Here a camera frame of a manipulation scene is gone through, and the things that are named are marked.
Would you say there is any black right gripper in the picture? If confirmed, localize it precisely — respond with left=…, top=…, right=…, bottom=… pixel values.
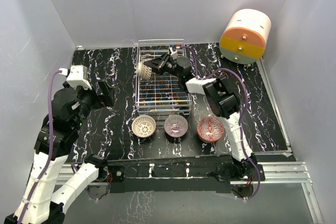
left=144, top=53, right=182, bottom=79

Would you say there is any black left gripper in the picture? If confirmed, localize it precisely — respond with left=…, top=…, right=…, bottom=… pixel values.
left=71, top=79, right=115, bottom=130

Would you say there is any brown floral patterned bowl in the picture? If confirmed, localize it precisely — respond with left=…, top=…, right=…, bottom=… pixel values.
left=136, top=61, right=152, bottom=81

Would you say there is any purple striped bowl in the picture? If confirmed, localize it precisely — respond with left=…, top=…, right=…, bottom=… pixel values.
left=164, top=114, right=188, bottom=138

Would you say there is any red patterned bowl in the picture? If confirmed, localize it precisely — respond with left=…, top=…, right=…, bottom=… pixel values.
left=196, top=116, right=225, bottom=143

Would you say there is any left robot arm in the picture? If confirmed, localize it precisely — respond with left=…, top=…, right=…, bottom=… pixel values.
left=4, top=65, right=118, bottom=223

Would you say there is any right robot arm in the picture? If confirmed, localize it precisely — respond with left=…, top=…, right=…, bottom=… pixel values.
left=143, top=54, right=261, bottom=182

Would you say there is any white brown lattice bowl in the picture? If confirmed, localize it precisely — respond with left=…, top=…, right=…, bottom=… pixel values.
left=132, top=115, right=156, bottom=138

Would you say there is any orange yellow cylindrical drawer cabinet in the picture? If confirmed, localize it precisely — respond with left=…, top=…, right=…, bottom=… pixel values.
left=219, top=9, right=271, bottom=65

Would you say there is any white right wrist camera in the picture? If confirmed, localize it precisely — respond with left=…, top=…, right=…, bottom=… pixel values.
left=169, top=47, right=178, bottom=58

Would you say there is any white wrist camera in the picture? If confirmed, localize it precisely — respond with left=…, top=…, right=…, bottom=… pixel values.
left=59, top=65, right=92, bottom=90
left=169, top=47, right=178, bottom=58

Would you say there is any white wire dish rack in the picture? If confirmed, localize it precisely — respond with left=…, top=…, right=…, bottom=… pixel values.
left=135, top=39, right=192, bottom=116

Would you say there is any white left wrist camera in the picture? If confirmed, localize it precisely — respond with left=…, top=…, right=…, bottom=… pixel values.
left=59, top=65, right=92, bottom=90

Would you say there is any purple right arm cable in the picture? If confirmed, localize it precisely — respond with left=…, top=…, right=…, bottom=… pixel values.
left=181, top=45, right=261, bottom=201

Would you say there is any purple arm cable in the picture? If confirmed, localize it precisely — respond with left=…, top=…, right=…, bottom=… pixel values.
left=18, top=70, right=64, bottom=222
left=181, top=45, right=261, bottom=201

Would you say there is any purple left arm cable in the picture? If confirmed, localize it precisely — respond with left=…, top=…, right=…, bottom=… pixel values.
left=18, top=70, right=64, bottom=222

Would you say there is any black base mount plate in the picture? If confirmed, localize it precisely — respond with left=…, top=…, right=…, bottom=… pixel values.
left=109, top=162, right=266, bottom=196

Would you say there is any aluminium frame rail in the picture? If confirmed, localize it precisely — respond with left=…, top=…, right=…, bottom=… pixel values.
left=26, top=58, right=325, bottom=224

